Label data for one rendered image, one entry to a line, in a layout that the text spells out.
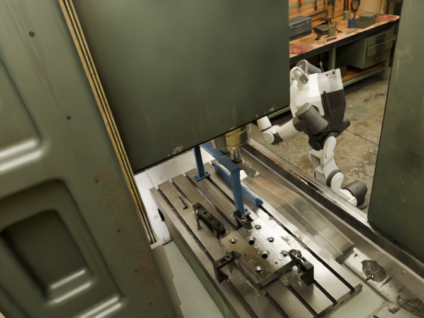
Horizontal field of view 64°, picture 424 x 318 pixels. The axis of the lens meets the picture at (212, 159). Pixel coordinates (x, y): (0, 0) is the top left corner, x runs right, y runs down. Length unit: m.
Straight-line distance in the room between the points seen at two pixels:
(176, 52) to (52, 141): 0.44
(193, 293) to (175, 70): 1.29
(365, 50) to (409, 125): 3.41
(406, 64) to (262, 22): 0.62
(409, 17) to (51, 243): 1.35
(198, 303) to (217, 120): 1.09
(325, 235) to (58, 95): 1.65
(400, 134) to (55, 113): 1.33
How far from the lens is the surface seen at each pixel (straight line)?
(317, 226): 2.05
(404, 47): 1.48
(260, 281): 1.49
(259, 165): 2.57
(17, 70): 0.67
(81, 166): 0.74
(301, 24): 4.59
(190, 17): 0.98
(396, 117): 1.59
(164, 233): 2.21
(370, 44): 4.93
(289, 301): 1.54
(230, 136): 1.23
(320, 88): 2.00
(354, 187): 2.89
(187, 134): 1.07
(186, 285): 1.98
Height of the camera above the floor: 2.21
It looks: 35 degrees down
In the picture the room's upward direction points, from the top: 10 degrees counter-clockwise
